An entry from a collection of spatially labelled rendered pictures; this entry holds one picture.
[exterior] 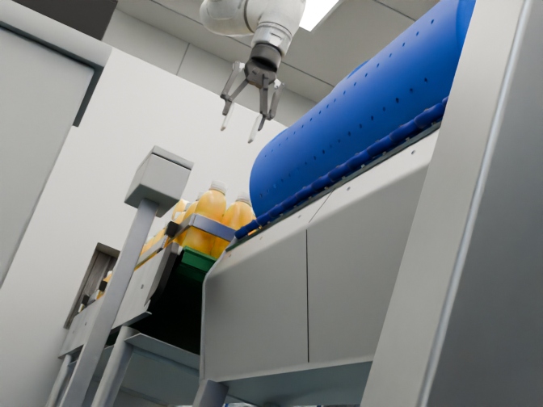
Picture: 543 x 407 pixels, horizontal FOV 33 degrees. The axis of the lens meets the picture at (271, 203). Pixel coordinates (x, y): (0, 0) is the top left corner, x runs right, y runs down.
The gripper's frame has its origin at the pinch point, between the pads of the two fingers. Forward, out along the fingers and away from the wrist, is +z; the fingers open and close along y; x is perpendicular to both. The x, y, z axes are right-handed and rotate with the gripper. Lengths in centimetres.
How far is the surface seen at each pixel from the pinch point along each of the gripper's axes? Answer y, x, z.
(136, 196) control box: -15.5, 8.6, 23.8
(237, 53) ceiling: 53, 392, -216
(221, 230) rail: 3.4, -4.6, 27.2
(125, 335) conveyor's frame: -4, 24, 52
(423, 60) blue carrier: 3, -94, 20
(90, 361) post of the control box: -12, 6, 63
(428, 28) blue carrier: 2, -95, 16
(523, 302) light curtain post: -16, -164, 72
